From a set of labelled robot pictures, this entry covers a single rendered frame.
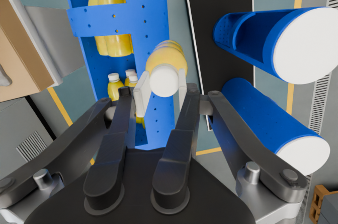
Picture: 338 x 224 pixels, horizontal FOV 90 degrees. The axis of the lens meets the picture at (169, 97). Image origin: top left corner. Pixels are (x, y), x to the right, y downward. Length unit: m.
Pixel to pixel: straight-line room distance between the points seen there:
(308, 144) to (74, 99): 1.98
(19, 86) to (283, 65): 0.97
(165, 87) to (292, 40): 0.63
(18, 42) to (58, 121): 1.63
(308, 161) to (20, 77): 1.33
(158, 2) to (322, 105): 2.36
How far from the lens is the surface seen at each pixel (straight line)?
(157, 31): 0.48
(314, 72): 0.88
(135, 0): 0.45
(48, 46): 0.89
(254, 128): 1.20
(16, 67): 0.77
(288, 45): 0.78
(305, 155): 1.14
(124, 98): 0.16
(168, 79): 0.21
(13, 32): 0.79
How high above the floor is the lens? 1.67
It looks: 65 degrees down
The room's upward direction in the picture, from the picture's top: 176 degrees clockwise
